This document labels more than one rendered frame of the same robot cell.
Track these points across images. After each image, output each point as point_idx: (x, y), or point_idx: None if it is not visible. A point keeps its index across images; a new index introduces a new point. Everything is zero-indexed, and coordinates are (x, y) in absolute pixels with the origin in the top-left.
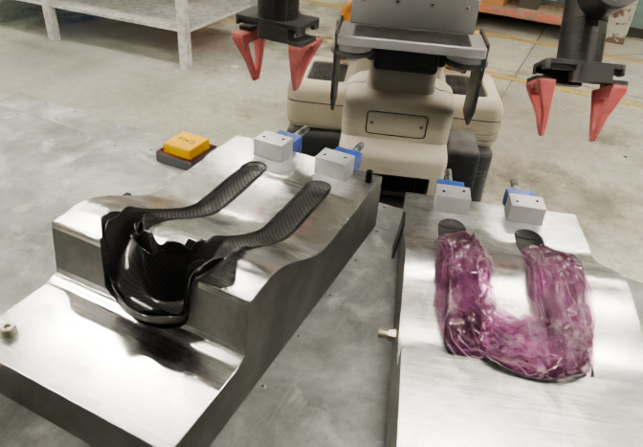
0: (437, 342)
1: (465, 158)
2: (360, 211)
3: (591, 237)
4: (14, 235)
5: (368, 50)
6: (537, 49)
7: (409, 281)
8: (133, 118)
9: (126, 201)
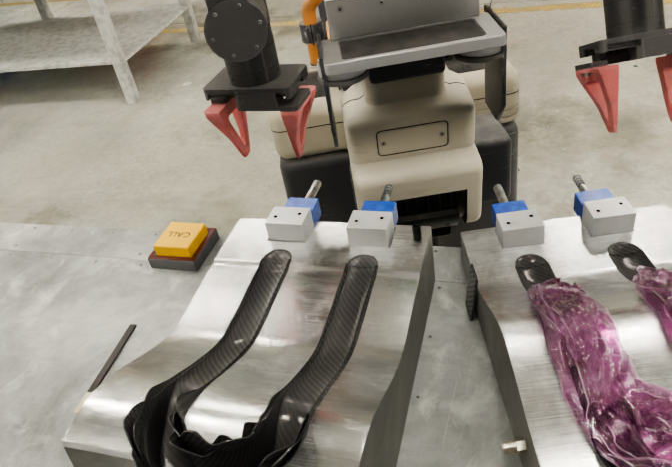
0: (588, 452)
1: (495, 147)
2: (421, 281)
3: (630, 169)
4: (15, 430)
5: (363, 70)
6: None
7: (522, 375)
8: (94, 176)
9: (143, 371)
